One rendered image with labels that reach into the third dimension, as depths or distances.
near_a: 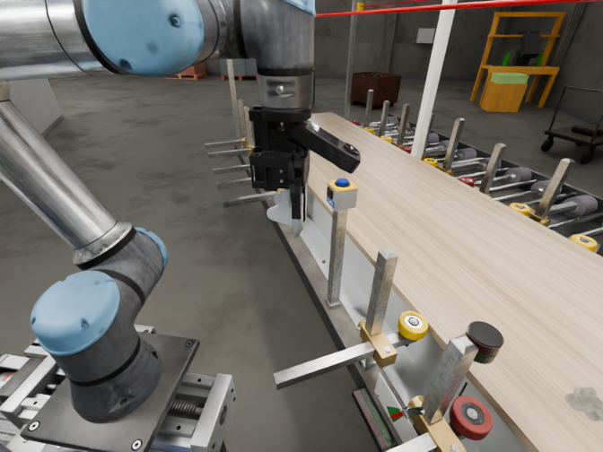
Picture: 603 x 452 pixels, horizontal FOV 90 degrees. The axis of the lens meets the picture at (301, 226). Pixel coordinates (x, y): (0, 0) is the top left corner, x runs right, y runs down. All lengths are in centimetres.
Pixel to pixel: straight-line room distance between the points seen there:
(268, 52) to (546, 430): 89
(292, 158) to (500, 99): 804
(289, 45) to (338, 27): 1199
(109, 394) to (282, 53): 59
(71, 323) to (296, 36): 49
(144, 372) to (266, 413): 117
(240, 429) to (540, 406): 127
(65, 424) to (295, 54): 70
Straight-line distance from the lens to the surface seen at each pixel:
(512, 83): 843
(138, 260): 65
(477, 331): 68
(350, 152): 46
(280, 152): 46
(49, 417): 77
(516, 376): 98
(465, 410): 86
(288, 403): 180
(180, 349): 74
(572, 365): 108
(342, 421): 177
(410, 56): 1256
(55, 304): 60
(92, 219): 64
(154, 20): 29
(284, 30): 41
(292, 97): 42
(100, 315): 56
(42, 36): 36
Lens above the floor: 161
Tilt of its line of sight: 34 degrees down
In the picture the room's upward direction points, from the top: straight up
